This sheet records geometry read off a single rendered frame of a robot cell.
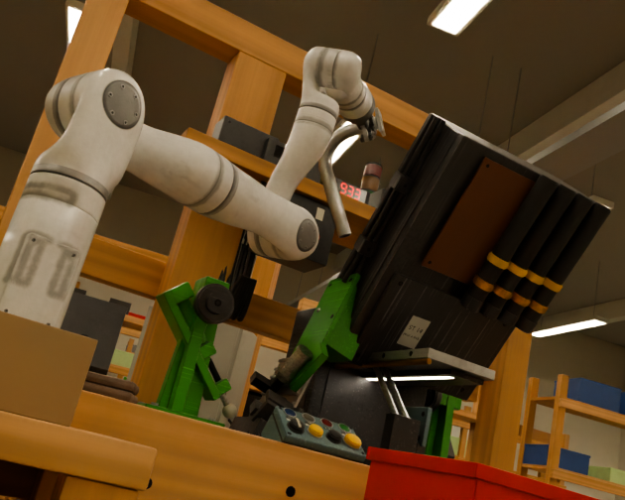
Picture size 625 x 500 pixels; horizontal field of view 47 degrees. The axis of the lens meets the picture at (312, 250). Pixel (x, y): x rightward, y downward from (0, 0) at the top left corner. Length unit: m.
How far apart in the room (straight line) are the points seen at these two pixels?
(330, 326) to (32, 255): 0.74
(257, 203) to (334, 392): 0.64
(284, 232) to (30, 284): 0.46
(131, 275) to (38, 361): 1.00
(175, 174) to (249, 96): 0.91
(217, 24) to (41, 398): 1.33
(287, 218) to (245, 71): 0.83
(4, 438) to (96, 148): 0.35
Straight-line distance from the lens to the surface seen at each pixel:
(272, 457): 1.12
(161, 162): 1.02
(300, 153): 1.25
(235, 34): 1.96
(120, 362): 8.38
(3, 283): 0.85
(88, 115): 0.90
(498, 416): 2.17
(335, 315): 1.44
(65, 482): 0.72
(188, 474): 1.08
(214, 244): 1.76
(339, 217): 1.57
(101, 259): 1.77
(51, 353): 0.80
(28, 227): 0.86
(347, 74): 1.30
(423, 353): 1.35
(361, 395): 1.66
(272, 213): 1.13
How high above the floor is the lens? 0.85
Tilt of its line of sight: 17 degrees up
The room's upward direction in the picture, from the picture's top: 14 degrees clockwise
